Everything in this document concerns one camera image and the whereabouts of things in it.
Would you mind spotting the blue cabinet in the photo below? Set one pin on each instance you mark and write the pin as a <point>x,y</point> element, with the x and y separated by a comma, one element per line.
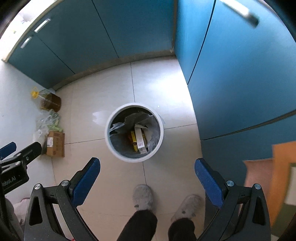
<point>237,57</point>

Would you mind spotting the left grey slipper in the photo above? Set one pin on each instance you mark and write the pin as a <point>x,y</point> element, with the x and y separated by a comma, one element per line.
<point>143,198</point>

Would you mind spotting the cooking oil bottle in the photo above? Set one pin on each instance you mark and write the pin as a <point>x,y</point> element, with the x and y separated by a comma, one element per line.
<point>46,100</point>

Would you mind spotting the brown cardboard box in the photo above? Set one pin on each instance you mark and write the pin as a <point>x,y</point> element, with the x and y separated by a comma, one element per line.
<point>55,144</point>

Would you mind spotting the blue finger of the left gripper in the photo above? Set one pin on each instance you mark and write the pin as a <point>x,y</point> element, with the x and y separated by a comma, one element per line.
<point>28,154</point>
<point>7,150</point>

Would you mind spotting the right grey slipper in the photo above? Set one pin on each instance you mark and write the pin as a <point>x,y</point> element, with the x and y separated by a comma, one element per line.
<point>188,208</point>

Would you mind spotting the yellow box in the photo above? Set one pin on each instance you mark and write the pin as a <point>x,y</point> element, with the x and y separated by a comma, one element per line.
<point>134,141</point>

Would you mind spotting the grey slipper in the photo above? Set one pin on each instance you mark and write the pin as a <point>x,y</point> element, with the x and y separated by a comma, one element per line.
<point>143,198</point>
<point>188,208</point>

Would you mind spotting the clear plastic bags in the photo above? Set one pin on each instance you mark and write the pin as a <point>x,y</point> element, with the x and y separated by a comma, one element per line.
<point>47,121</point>

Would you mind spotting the long white carton box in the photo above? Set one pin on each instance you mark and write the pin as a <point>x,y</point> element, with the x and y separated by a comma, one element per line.
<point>141,139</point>

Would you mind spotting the white round trash bin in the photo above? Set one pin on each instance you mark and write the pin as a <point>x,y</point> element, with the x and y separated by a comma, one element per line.
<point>123,121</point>

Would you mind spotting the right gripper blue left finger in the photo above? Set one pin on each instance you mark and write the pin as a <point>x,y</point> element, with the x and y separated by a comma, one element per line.
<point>41,221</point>

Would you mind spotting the left black trouser leg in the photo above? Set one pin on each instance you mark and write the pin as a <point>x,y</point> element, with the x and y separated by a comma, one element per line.
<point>140,227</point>

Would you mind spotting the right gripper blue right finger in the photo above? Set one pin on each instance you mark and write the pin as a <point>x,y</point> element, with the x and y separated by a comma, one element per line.
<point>242,211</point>

